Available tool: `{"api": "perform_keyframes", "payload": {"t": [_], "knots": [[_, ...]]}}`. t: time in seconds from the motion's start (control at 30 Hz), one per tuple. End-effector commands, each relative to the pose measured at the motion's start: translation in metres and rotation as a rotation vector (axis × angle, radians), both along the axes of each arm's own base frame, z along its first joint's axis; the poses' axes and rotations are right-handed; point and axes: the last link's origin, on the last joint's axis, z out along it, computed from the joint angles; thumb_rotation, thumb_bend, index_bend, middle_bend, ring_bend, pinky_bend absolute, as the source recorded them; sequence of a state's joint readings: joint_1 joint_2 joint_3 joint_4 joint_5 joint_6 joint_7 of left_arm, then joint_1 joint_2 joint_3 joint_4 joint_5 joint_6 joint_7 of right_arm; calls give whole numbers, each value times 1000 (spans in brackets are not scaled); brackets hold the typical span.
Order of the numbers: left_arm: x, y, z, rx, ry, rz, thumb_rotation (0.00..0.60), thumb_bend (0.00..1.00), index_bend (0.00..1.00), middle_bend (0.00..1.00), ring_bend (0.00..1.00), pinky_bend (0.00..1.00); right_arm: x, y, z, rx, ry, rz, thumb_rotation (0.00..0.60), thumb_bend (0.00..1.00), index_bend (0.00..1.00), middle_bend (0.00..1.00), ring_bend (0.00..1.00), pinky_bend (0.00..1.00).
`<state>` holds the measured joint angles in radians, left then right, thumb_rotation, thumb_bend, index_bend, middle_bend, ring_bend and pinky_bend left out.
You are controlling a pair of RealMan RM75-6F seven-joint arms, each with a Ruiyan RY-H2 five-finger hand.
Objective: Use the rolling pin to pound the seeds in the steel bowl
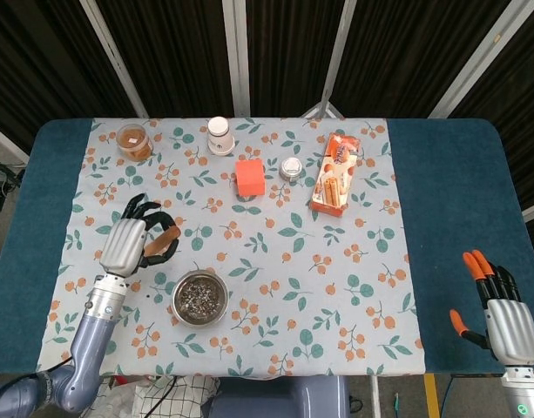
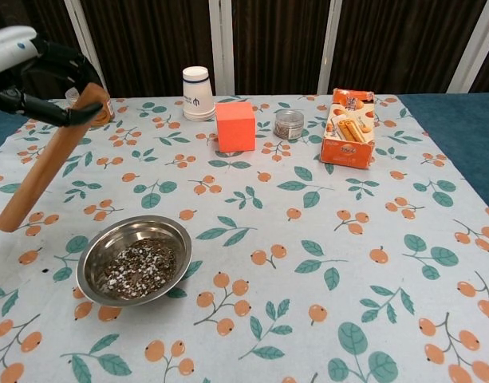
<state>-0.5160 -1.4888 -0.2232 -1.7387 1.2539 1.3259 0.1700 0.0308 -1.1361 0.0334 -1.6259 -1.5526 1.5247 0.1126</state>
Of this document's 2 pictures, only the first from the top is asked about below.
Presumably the orange cube block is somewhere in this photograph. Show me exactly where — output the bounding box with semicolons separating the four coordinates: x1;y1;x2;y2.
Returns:
233;158;267;198

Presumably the white plastic bottle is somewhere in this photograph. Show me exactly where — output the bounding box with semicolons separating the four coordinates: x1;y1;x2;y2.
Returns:
206;116;236;157

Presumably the floral orange-fruit tablecloth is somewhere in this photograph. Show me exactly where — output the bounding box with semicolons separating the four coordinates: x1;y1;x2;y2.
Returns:
36;116;427;378

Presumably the teal blue table cover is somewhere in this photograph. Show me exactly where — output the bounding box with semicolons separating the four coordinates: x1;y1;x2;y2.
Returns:
0;118;528;378

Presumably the clear jar of orange snacks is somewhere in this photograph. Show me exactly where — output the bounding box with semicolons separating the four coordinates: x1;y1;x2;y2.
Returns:
115;123;156;164

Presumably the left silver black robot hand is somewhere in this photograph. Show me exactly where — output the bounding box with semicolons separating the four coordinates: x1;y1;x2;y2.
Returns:
98;194;181;279

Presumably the stainless steel bowl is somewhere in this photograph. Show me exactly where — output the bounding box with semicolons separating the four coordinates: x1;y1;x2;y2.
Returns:
170;269;231;329

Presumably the black white checkered bag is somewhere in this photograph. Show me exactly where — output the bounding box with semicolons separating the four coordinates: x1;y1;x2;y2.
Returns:
91;375;222;418

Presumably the right silver orange-tipped robot hand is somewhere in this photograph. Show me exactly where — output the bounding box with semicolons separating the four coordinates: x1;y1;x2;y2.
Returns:
449;249;534;366

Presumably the grey-blue robot torso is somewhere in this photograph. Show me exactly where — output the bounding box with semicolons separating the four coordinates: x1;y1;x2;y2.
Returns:
208;375;351;418

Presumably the white frame post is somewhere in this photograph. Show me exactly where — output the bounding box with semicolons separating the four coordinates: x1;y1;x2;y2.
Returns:
321;0;358;118
221;0;253;118
78;0;149;118
428;0;530;119

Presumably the orange biscuit box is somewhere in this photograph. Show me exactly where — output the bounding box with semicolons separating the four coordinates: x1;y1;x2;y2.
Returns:
309;131;363;218

